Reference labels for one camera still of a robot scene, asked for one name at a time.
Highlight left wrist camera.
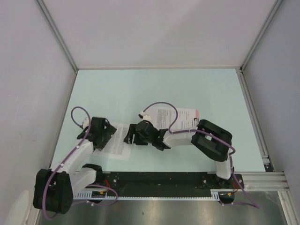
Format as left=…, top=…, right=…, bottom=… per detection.
left=80, top=117, right=91, bottom=129

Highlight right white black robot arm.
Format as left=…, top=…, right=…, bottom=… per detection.
left=123, top=120, right=236, bottom=188

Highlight white printed paper sheet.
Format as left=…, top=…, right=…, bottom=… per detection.
left=92, top=123, right=132, bottom=161

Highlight white printed paper sheets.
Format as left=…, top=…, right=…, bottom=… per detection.
left=146, top=106, right=199, bottom=130

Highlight pink clipboard folder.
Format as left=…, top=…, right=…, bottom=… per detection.
left=194, top=109, right=199, bottom=121

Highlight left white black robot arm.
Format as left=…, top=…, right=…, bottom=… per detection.
left=33, top=117, right=117, bottom=214

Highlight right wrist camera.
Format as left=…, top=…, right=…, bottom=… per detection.
left=138, top=112, right=152, bottom=122

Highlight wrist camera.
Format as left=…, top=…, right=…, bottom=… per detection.
left=80, top=117, right=91, bottom=129
left=138, top=112, right=152, bottom=122

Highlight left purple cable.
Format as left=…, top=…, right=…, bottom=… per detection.
left=43, top=106, right=119, bottom=219

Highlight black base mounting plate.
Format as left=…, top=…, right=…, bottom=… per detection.
left=96, top=172, right=244, bottom=197

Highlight white slotted cable duct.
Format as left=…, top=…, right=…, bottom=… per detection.
left=72, top=190, right=221, bottom=200

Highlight aluminium frame rail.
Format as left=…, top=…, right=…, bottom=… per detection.
left=240, top=172, right=290, bottom=192

